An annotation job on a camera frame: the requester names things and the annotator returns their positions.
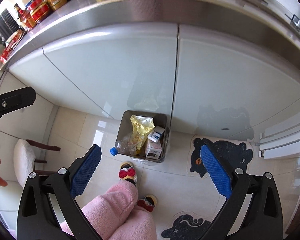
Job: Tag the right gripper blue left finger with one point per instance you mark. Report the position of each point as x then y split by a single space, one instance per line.
82 169

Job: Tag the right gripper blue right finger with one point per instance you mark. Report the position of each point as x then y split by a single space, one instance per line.
216 171

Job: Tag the clear plastic water bottle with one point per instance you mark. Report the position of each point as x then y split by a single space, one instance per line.
127 145

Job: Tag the pink white carton box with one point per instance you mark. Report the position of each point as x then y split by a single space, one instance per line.
153 150

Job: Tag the white blue medicine box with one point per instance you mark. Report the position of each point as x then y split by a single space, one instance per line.
156 134

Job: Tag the yellow paper wrapper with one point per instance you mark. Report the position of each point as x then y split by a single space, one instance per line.
143 126

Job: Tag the dark square trash bin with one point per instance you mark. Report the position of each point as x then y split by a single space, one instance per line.
159 119

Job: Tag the black bear floor mat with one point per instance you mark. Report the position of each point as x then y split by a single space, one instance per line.
236 154

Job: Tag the red bow slipper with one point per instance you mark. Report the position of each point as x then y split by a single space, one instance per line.
128 173
148 202

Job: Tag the pink fleece trouser leg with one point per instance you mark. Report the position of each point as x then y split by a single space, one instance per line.
115 214

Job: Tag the white cushioned wooden chair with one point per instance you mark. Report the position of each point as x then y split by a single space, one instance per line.
24 158

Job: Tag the red seasoning packet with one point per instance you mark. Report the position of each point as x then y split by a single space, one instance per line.
12 42

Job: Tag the small red chili jar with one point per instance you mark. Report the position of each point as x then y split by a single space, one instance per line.
28 20

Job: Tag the red lid chili sauce jar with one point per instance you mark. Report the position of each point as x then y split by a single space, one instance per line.
39 10

